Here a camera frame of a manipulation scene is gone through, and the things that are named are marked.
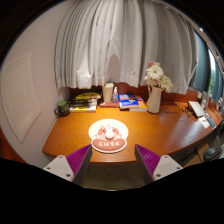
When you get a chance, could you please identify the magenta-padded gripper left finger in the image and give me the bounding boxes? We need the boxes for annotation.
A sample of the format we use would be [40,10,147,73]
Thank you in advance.
[43,143,94,187]

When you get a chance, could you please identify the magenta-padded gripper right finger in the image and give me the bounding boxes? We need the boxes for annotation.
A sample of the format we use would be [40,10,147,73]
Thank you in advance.
[134,143,184,185]

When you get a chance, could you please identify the white computer mouse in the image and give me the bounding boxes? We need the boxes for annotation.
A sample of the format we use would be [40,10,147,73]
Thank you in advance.
[101,123,118,140]

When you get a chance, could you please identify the white pink cartoon mouse pad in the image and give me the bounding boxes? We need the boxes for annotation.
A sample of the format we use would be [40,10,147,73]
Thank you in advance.
[88,118,130,154]

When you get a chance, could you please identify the dark mug with green inside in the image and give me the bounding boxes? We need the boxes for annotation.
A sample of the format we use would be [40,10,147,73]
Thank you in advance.
[54,100,71,118]

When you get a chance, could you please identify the white and yellow book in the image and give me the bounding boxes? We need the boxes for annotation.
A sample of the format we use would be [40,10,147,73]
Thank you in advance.
[69,104,98,113]

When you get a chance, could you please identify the orange book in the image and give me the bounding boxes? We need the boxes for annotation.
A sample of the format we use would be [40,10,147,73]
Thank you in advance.
[129,96,148,113]

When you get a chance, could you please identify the cream ceramic jug vase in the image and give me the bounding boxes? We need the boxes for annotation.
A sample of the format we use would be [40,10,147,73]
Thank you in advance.
[146,85,165,114]

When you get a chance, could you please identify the white flat box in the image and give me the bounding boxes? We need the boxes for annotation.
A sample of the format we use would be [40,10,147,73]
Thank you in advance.
[188,100,206,118]

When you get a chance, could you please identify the dark brown book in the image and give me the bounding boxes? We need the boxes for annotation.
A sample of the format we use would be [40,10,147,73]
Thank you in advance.
[69,98,100,105]

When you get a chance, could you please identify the yellow and black book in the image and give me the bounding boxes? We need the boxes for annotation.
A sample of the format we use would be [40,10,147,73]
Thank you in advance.
[73,91,102,101]

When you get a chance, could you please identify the blue book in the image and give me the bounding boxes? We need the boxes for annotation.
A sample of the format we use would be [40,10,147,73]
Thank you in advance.
[118,93,140,110]

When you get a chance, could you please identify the red book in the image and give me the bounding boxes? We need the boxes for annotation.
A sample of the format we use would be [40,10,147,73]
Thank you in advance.
[99,100,121,108]

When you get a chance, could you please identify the clear spray bottle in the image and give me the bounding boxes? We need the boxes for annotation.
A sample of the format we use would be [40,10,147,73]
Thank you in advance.
[112,86,119,104]

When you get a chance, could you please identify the cream tumbler cup with lid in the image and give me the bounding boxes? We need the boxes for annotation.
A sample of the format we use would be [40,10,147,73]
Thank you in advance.
[102,82,115,103]

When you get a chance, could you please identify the dark-framed window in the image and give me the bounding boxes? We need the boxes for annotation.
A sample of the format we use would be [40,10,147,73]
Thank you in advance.
[191,30,224,103]

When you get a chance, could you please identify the white pleated curtain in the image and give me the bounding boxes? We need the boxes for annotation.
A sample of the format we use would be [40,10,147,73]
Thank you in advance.
[54,0,198,96]

